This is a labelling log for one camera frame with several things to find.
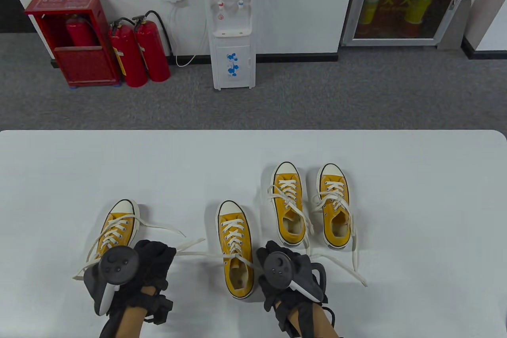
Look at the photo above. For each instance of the person's left hand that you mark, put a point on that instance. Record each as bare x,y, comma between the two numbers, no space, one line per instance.
156,262

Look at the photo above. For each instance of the person's right hand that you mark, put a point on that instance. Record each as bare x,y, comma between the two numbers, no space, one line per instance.
269,290

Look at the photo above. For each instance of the white shoe lace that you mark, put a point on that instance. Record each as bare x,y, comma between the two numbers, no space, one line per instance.
334,187
233,231
288,185
115,227

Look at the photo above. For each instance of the person's right forearm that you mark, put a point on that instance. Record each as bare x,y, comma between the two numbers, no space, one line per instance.
324,326

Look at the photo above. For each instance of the black hand controller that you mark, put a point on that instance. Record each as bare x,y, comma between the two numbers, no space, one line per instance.
119,264
279,270

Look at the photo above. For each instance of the white water dispenser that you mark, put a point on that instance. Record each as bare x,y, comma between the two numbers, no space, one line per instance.
233,72

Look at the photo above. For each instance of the red fire extinguisher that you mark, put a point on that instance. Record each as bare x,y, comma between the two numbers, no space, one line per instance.
128,56
79,35
152,52

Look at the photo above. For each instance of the red extinguisher cabinet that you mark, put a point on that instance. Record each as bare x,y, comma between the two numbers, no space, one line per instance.
85,64

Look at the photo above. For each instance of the glass fire hydrant cabinet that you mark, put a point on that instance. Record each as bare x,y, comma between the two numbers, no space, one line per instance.
412,1

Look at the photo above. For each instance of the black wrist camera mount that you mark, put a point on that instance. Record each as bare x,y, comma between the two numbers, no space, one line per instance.
305,316
160,308

